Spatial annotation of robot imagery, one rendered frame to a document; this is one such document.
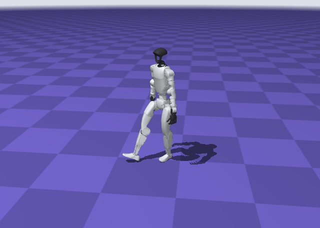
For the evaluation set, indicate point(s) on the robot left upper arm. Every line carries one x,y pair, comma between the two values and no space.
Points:
170,78

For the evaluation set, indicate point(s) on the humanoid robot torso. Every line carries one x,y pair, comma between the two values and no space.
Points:
161,85

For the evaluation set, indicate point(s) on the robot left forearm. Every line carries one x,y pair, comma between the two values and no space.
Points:
173,101

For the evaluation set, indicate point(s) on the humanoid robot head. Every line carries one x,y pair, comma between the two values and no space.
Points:
160,52

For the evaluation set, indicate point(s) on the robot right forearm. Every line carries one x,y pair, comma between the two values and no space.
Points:
152,91

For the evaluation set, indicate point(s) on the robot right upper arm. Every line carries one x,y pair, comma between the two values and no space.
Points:
152,80

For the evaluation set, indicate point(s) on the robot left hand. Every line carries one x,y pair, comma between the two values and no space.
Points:
173,117

